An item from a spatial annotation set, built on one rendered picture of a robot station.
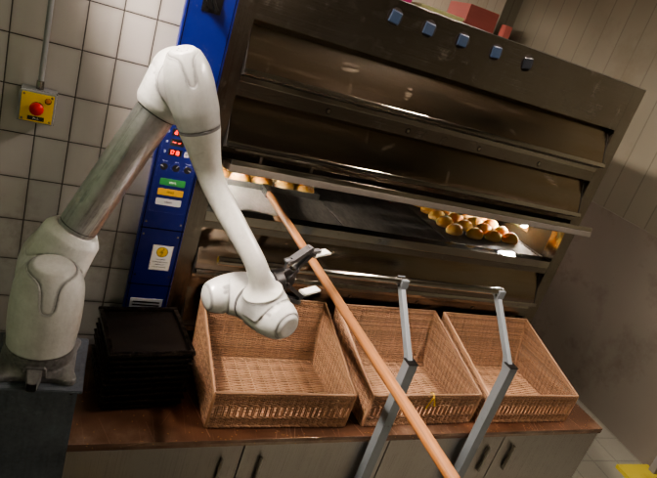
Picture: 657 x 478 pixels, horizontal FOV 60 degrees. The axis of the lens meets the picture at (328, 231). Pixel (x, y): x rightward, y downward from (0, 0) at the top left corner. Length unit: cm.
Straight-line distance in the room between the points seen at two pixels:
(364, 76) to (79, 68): 98
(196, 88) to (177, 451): 125
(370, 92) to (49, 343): 140
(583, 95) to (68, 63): 208
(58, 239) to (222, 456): 98
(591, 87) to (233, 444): 211
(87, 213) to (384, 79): 123
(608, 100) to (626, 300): 191
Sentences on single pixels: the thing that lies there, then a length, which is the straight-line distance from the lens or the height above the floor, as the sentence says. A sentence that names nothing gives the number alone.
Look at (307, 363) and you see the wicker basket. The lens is 256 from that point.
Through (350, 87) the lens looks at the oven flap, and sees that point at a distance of 219.
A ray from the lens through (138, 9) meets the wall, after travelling 200.
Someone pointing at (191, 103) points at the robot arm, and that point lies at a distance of 132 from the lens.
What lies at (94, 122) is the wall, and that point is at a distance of 206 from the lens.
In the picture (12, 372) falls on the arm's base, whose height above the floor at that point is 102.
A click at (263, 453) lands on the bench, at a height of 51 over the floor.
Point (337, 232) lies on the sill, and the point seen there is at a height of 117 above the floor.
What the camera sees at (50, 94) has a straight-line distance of 197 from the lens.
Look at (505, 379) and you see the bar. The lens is 244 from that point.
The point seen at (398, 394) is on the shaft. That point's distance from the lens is 147.
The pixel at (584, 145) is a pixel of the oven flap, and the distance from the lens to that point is 295.
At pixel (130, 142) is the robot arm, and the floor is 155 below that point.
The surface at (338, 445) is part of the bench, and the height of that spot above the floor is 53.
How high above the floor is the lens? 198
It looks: 20 degrees down
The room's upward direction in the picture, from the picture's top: 18 degrees clockwise
